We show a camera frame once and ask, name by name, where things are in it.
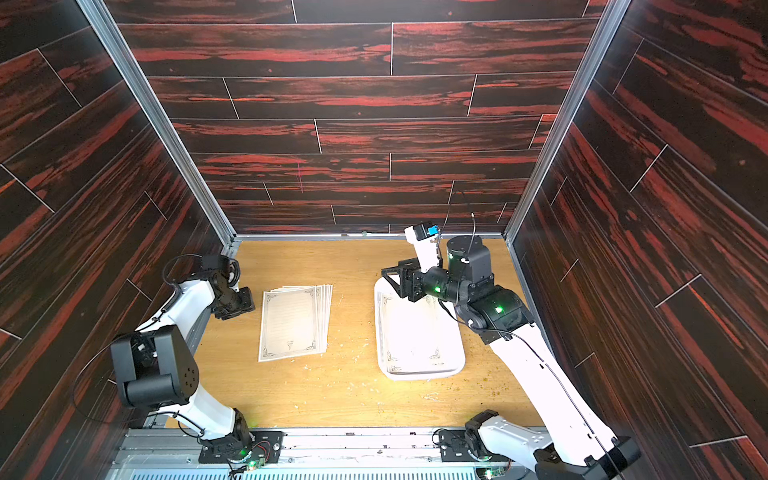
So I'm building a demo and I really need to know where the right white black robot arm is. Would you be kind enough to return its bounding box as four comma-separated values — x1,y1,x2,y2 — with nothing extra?
381,222,641,479

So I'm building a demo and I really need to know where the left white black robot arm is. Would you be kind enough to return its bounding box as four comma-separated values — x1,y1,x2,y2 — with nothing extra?
110,254,255,463

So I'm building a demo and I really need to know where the stationery paper in tray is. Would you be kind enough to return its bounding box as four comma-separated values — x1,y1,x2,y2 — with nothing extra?
377,294,449,376

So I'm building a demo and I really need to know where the white plastic storage tray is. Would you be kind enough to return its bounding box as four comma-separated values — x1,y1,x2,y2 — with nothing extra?
374,278,466,381

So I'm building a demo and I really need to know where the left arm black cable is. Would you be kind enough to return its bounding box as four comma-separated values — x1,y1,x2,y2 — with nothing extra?
161,253,241,289

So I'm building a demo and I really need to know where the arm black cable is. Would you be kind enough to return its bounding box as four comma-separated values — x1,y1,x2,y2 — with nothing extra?
443,179,478,259
161,253,241,289

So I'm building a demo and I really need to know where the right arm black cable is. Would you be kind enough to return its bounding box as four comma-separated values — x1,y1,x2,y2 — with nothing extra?
443,179,478,259

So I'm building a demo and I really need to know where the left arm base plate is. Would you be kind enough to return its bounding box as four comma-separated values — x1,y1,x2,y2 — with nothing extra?
198,430,285,468

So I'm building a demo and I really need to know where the front aluminium rail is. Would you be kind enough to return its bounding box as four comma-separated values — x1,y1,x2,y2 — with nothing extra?
106,427,619,480

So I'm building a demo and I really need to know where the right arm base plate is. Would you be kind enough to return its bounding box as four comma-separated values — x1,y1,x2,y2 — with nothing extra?
431,428,510,463

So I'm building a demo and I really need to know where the left aluminium frame post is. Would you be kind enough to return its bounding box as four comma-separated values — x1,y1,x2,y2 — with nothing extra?
76,0,236,247

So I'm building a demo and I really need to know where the aluminium frame post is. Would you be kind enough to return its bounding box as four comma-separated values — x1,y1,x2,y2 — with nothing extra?
76,0,236,247
504,0,631,251

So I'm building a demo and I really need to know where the right aluminium frame post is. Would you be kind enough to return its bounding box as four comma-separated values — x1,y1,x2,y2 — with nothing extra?
504,0,631,251

